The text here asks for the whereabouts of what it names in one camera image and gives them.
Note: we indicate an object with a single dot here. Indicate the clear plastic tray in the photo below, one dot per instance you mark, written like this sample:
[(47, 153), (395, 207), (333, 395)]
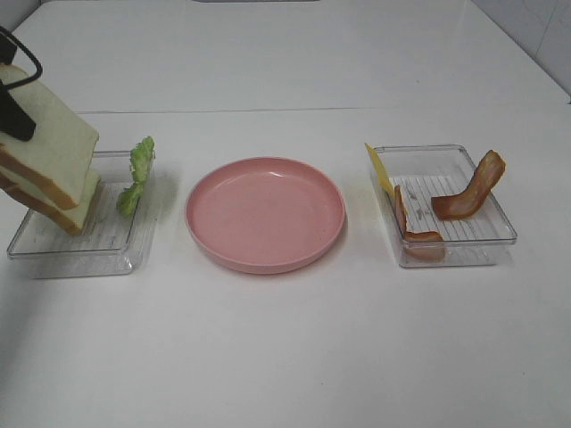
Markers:
[(109, 244), (424, 172)]

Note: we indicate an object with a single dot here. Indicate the clear right plastic tray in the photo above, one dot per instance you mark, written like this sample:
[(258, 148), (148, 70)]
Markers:
[(424, 172)]

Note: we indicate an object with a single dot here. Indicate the white bread slice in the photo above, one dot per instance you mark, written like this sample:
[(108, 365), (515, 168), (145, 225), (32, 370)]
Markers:
[(71, 221), (57, 157)]

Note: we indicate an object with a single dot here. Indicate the curved bacon strip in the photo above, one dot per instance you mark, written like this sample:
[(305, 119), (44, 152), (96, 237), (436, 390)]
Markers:
[(462, 205)]

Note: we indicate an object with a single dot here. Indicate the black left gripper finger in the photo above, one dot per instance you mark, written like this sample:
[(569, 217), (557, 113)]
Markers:
[(15, 122)]

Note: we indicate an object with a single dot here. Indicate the yellow cheese slice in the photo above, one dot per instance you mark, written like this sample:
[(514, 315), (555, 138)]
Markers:
[(379, 168)]

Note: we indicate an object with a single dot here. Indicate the pink round plate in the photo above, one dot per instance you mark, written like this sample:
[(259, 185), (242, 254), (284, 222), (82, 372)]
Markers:
[(265, 215)]

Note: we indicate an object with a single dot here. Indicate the clear left plastic tray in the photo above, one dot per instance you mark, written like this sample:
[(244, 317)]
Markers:
[(109, 244)]

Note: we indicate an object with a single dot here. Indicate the green lettuce leaf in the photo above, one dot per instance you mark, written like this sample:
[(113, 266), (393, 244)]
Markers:
[(141, 157)]

